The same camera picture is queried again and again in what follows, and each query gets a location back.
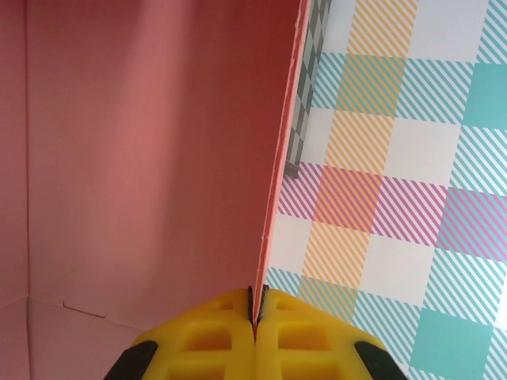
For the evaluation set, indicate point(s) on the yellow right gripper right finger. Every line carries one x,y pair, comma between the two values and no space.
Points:
301,344

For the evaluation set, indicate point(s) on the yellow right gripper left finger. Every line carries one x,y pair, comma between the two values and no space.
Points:
206,344

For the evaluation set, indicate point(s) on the pink paper box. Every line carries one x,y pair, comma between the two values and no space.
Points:
138,158

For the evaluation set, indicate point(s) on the black and silver chessboard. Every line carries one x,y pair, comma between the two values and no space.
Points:
307,87

